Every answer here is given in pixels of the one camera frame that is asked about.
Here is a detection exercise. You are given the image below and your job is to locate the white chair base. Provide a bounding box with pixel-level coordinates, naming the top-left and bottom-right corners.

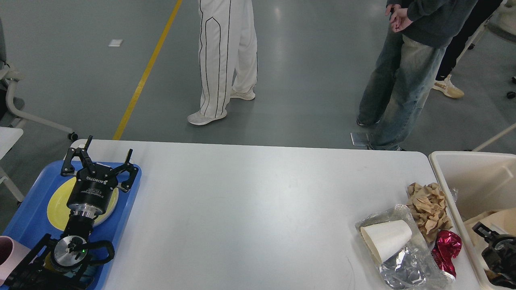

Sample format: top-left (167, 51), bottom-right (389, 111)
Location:
top-left (0, 20), bottom-right (79, 141)
top-left (472, 77), bottom-right (516, 152)

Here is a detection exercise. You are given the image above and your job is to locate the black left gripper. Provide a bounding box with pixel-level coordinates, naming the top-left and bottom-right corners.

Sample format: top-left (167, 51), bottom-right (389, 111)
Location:
top-left (60, 135), bottom-right (139, 219)

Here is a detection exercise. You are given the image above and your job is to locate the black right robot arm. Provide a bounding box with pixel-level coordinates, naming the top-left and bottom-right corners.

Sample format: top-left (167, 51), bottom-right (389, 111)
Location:
top-left (472, 222), bottom-right (516, 289)

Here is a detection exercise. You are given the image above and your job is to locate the red foil wrapper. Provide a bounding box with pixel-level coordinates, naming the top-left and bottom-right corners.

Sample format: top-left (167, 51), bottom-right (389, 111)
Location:
top-left (431, 230), bottom-right (462, 279)

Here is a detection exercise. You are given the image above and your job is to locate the beige plastic bin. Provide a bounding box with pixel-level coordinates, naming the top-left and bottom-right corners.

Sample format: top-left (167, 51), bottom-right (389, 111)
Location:
top-left (429, 151), bottom-right (516, 290)

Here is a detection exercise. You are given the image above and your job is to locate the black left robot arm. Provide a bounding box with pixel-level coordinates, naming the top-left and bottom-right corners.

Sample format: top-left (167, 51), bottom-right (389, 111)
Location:
top-left (1, 137), bottom-right (141, 290)

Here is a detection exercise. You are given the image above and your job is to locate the person in jeans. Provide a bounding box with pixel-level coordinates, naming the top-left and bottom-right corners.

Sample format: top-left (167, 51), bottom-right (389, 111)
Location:
top-left (356, 0), bottom-right (476, 151)

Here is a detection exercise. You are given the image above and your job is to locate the yellow plastic plate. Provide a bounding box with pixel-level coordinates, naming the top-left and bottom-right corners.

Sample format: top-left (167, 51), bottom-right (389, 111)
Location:
top-left (47, 177), bottom-right (119, 231)

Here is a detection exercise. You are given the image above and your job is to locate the floor outlet plate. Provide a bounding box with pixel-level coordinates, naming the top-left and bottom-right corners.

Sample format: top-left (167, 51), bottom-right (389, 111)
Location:
top-left (350, 132), bottom-right (369, 147)

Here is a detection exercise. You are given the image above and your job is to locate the left white chair base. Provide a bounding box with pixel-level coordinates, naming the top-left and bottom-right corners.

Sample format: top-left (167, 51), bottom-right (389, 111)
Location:
top-left (0, 20), bottom-right (79, 141)

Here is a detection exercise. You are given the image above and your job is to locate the pink ribbed cup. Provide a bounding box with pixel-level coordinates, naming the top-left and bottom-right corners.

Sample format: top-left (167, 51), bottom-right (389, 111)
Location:
top-left (0, 236), bottom-right (31, 286)

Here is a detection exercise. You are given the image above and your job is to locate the large brown paper bag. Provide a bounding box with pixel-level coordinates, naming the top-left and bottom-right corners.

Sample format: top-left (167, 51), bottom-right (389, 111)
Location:
top-left (464, 207), bottom-right (516, 258)

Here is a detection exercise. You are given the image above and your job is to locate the clear plastic wrap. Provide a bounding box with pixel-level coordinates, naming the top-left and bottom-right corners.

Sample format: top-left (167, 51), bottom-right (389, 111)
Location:
top-left (355, 205), bottom-right (454, 290)

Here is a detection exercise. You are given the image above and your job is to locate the crumpled brown paper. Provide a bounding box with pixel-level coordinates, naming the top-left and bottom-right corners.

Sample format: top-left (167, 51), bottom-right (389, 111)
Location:
top-left (406, 183), bottom-right (453, 244)

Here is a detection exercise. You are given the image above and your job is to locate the person in white tracksuit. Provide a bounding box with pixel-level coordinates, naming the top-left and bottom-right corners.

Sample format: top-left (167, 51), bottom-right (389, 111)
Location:
top-left (187, 0), bottom-right (258, 126)

